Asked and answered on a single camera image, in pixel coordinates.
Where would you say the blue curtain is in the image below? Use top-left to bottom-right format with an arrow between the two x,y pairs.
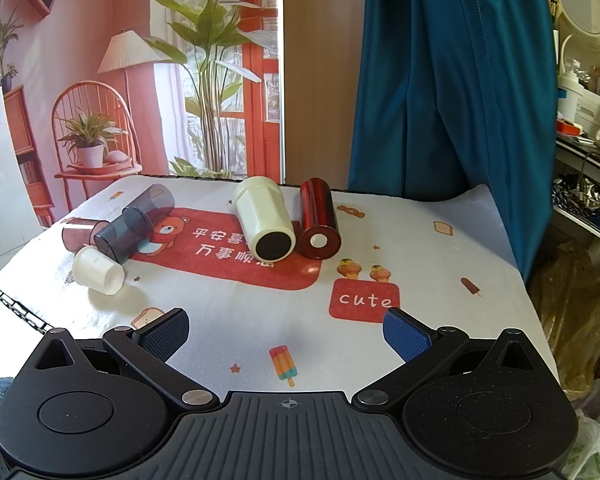
347,0 -> 558,281

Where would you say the pink transparent cup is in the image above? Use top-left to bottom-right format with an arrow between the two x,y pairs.
61,218 -> 110,253

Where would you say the white round mirror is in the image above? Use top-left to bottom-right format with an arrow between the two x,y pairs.
554,0 -> 600,92

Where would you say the dark grey transparent cup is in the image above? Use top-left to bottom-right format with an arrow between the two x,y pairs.
122,183 -> 176,237
93,208 -> 154,264

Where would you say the yellow plastic bag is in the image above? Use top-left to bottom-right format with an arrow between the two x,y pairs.
529,242 -> 600,401

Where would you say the silver foil packet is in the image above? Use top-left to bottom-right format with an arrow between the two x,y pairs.
554,174 -> 600,218

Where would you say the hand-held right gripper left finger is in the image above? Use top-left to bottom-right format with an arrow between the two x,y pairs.
34,308 -> 220,414

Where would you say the red metallic cup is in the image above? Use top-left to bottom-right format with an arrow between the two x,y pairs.
299,177 -> 342,260

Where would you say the cream faceted cup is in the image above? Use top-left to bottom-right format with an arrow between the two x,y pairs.
234,176 -> 294,261

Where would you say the white jar blue label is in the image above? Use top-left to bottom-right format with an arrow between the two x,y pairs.
557,59 -> 589,127

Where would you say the white storage box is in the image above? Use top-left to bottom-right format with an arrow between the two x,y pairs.
574,94 -> 600,142

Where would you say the printed white table mat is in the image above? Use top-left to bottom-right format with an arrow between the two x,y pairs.
0,175 -> 561,396

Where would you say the printed room wall poster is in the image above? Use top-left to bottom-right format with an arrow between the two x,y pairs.
0,0 -> 281,228

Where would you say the white shelf rack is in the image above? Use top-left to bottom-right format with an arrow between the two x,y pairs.
552,130 -> 600,252

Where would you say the small white cup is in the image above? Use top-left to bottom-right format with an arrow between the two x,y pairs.
73,245 -> 126,295

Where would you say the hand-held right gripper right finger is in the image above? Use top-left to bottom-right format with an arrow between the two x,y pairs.
352,308 -> 532,414

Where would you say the white plastic bag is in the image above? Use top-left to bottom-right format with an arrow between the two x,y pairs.
562,377 -> 600,480

